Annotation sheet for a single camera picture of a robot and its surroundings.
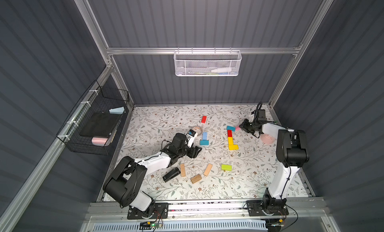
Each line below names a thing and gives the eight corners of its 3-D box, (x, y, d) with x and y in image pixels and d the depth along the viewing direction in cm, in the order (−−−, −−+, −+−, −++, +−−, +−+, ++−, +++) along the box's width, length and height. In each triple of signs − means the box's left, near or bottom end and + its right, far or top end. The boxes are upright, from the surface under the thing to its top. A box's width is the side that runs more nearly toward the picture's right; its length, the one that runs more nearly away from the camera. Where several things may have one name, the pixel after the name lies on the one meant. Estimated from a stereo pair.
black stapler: (165, 183, 84) (164, 181, 82) (163, 178, 86) (162, 176, 83) (180, 173, 88) (180, 171, 85) (178, 169, 89) (177, 167, 87)
